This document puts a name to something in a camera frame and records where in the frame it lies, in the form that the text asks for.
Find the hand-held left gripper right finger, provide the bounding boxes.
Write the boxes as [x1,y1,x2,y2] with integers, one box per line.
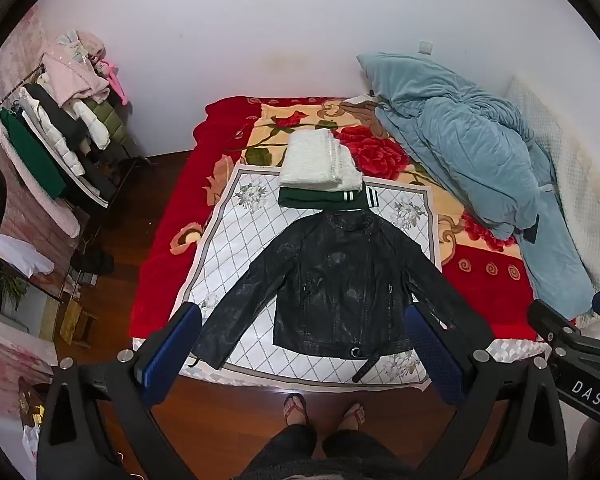
[404,302,568,480]

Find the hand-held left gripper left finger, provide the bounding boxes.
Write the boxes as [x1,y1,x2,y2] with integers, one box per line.
[36,302,204,480]

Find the black leather jacket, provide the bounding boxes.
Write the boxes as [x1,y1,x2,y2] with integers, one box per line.
[192,210,496,386]

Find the metal clothes rack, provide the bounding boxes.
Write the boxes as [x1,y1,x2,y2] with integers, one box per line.
[0,60,151,221]

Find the small wooden stool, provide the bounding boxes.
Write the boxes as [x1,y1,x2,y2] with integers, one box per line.
[60,300,101,350]

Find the person's right foot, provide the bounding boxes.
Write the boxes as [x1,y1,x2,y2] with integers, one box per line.
[337,402,367,433]

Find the person's foot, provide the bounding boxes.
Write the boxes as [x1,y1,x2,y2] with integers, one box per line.
[337,402,367,433]
[280,394,311,428]

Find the red floral blanket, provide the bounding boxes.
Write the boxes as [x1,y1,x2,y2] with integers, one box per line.
[130,95,576,356]

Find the white quilted bed sheet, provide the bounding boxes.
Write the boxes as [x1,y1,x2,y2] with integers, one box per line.
[502,75,600,331]

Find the black shoes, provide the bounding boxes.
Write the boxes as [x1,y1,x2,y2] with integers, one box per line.
[70,249,115,276]

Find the white diamond-pattern floral cloth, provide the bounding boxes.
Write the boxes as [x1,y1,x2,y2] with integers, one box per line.
[167,162,443,396]

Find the person's left foot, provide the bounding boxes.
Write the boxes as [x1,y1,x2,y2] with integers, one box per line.
[280,394,311,428]

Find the brown patterned box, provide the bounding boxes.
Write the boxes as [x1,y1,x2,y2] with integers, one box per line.
[17,380,48,426]

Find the person's dark pants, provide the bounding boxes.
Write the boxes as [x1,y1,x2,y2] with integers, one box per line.
[240,425,401,480]

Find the green potted plant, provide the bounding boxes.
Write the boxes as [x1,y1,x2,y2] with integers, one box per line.
[0,265,28,311]

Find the blue duvet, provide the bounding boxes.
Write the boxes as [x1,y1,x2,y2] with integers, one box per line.
[375,95,596,321]

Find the white crumpled cloth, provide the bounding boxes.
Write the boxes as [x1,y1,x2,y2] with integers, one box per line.
[0,235,53,276]

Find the green folded garment white stripes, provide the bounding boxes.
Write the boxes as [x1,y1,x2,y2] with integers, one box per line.
[278,186,381,212]

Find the white fluffy folded garment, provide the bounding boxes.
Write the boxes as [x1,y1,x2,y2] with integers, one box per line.
[278,129,365,192]

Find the olive puffer jacket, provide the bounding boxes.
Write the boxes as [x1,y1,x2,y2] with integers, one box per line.
[82,97,131,146]

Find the white puffer jacket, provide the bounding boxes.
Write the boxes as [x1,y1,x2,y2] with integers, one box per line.
[20,85,88,176]

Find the dark green hanging garment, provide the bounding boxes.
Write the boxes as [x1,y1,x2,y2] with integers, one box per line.
[0,109,67,199]

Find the black hanging garment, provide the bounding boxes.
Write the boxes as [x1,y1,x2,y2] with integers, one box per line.
[27,82,88,153]

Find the blue pillow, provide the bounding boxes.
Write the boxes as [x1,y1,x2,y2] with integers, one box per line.
[356,52,481,111]

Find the pink hanger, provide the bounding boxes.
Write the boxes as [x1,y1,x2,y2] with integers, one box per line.
[97,57,131,107]

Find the pink fluffy garment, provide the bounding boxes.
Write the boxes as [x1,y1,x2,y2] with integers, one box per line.
[42,30,112,106]

